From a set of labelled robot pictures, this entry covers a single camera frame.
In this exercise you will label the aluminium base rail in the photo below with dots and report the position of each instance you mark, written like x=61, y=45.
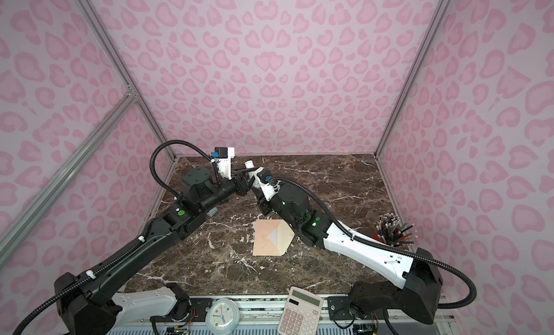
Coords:
x=261, y=314

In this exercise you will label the beige envelope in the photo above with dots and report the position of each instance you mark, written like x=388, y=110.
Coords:
x=262, y=247

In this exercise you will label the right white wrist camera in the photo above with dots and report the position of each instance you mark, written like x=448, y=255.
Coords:
x=263, y=185

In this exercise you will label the light blue box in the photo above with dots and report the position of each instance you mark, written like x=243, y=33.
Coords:
x=212, y=212

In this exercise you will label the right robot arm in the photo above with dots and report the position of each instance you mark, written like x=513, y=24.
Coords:
x=412, y=286

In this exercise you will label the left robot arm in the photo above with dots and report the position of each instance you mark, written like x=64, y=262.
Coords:
x=91, y=306

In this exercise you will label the white calculator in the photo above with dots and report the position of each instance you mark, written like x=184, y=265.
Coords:
x=301, y=313

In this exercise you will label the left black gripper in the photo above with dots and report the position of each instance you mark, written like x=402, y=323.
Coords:
x=240, y=180

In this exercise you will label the red pen holder cup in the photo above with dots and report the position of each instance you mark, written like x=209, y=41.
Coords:
x=391, y=231

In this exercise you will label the white round clock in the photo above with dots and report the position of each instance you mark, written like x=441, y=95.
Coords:
x=223, y=317

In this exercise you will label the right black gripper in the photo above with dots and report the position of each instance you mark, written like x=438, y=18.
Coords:
x=259, y=193

